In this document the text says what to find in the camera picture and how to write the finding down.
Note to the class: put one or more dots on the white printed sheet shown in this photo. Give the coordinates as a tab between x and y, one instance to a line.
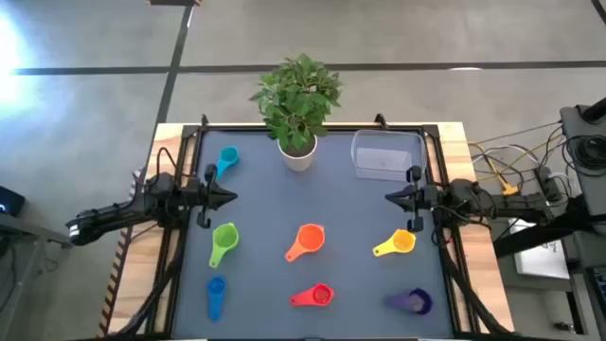
540	260

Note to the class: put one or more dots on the yellow measuring cup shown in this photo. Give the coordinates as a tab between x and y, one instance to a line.
403	240

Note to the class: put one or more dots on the black power strip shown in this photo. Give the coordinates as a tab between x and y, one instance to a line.
547	182

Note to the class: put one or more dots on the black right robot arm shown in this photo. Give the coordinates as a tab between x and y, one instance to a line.
516	203

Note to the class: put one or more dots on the green measuring cup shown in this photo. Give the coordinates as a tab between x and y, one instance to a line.
225	237

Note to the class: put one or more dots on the orange measuring cup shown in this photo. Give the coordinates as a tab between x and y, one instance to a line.
310	237

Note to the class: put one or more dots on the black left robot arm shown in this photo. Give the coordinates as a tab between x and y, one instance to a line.
109	213

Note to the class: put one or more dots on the red measuring cup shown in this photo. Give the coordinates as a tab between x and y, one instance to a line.
323	295

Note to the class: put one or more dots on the teal measuring cup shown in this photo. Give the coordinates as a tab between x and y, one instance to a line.
228	155

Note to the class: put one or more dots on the grey equipment stand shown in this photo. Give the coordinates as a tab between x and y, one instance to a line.
575	125

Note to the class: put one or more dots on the clear plastic basket container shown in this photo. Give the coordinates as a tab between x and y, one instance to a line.
379	161

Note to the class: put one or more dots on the white plant pot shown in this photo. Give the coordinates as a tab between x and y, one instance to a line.
297	163

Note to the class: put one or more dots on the grey side desk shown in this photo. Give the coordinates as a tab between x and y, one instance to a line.
28	229

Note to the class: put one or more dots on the purple measuring cup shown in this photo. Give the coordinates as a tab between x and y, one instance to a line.
400	301

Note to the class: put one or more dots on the green leafy plant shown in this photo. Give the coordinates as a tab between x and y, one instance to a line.
296	99

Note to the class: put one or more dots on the blue measuring cup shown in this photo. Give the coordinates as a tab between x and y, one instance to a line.
216	286

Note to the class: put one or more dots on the black yellow hazard tape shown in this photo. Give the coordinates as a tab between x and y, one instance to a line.
113	279

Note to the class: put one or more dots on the grey table mat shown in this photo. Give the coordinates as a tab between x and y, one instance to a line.
265	208

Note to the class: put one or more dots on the black box device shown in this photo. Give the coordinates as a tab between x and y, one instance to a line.
9	201

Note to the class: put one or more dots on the black aluminium table frame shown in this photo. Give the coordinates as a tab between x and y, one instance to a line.
308	127

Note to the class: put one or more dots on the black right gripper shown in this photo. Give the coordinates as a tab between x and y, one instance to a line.
423	196

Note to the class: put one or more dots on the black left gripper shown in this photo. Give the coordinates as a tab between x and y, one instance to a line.
201	195

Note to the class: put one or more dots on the black metal beam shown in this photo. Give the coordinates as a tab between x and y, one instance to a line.
530	237

